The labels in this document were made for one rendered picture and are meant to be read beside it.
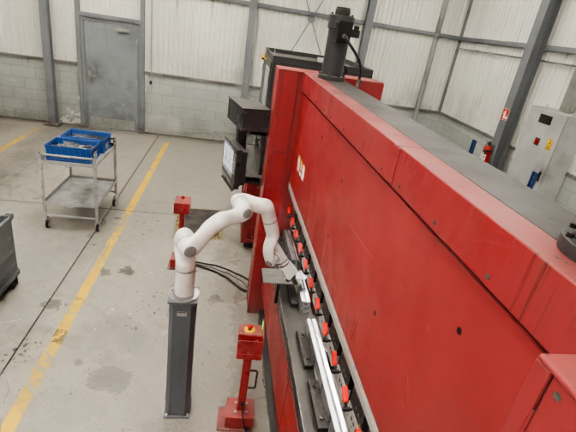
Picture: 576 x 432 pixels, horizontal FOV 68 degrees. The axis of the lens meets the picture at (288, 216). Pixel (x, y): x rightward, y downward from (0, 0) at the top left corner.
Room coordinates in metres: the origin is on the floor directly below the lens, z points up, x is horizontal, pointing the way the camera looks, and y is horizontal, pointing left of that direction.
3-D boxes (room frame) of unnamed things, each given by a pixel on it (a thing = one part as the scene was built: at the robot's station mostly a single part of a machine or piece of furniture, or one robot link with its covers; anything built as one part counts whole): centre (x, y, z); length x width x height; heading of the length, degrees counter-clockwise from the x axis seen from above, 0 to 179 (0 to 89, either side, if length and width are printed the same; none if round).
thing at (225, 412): (2.16, 0.14, 0.06); 0.25 x 0.20 x 0.12; 97
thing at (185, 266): (2.20, 0.58, 1.30); 0.19 x 0.12 x 0.24; 27
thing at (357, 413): (1.24, -0.43, 1.26); 0.15 x 0.09 x 0.17; 11
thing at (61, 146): (4.64, 2.59, 0.92); 0.50 x 0.36 x 0.18; 100
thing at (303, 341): (1.98, -0.22, 0.89); 0.30 x 0.05 x 0.03; 11
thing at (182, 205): (4.02, 1.11, 0.41); 0.25 x 0.20 x 0.83; 101
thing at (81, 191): (4.81, 2.60, 0.47); 0.90 x 0.66 x 0.95; 10
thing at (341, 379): (1.44, -0.39, 1.26); 0.15 x 0.09 x 0.17; 11
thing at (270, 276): (2.56, -0.02, 1.00); 0.26 x 0.18 x 0.01; 101
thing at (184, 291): (2.18, 0.56, 1.09); 0.19 x 0.19 x 0.18
